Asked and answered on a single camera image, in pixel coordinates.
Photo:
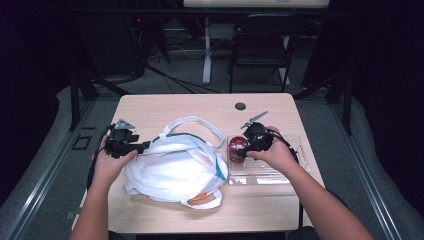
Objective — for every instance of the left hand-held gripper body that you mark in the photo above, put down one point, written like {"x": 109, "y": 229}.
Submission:
{"x": 120, "y": 145}

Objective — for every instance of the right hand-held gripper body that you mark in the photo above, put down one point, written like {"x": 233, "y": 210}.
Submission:
{"x": 260, "y": 138}

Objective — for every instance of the red can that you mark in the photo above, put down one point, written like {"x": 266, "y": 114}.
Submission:
{"x": 236, "y": 145}

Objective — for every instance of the clear plastic tray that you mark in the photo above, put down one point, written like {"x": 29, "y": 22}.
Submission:
{"x": 253, "y": 175}

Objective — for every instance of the white and green tote bag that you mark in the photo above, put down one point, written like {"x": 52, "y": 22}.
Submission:
{"x": 170, "y": 173}

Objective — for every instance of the person's left hand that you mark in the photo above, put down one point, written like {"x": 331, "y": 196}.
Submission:
{"x": 108, "y": 166}

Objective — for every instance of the person's right hand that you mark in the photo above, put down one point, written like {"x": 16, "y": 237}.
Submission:
{"x": 278, "y": 156}

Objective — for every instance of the grey table grommet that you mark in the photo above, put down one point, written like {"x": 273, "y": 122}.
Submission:
{"x": 240, "y": 106}

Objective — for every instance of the orange item in bag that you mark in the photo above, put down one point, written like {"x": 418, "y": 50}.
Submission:
{"x": 199, "y": 196}

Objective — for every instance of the black metal stand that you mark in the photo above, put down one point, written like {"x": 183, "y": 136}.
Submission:
{"x": 348, "y": 100}
{"x": 75, "y": 100}

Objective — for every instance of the grey tape piece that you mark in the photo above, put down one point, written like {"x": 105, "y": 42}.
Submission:
{"x": 70, "y": 215}

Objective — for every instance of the white desk with legs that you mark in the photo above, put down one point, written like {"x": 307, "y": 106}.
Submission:
{"x": 207, "y": 60}

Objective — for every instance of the dark equipment rack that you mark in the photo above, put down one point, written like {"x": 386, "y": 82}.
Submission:
{"x": 110, "y": 43}

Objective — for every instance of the aluminium floor rail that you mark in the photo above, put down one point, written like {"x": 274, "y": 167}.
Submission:
{"x": 43, "y": 176}
{"x": 363, "y": 173}

